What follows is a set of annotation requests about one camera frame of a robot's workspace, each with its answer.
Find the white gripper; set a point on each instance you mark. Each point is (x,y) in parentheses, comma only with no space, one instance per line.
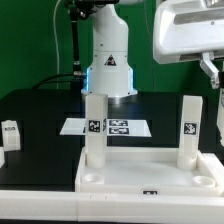
(187,30)

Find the white desk tabletop tray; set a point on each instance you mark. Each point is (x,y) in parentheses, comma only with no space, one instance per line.
(151,171)

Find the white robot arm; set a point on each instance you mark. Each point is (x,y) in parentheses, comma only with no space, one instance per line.
(110,72)

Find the white marker sheet with tags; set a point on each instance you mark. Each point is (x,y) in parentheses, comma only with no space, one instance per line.
(115,127)

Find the white left fence piece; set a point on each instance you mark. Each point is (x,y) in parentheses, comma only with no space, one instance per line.
(2,158)

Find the white front fence bar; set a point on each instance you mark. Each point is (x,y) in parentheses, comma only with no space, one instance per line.
(82,207)

